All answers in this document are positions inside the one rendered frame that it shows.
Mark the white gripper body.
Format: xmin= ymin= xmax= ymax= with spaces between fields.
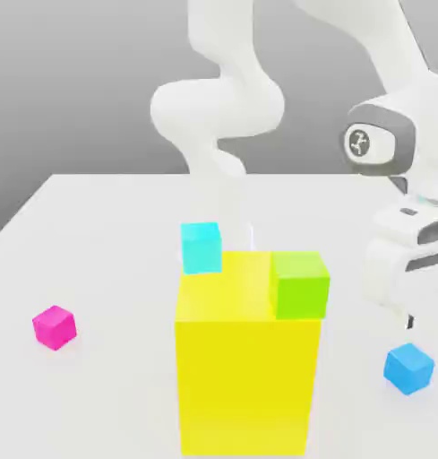
xmin=360 ymin=237 xmax=438 ymax=314

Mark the small blue cube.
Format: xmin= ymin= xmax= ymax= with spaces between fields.
xmin=382 ymin=342 xmax=436 ymax=397

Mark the small green cube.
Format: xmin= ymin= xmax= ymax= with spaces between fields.
xmin=269 ymin=250 xmax=331 ymax=321

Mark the small cyan cube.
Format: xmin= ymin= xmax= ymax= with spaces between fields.
xmin=179 ymin=221 xmax=224 ymax=276

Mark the small magenta cube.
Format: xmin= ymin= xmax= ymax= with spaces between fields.
xmin=31 ymin=304 xmax=79 ymax=352

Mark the large yellow box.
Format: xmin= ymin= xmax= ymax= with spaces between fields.
xmin=174 ymin=250 xmax=322 ymax=458

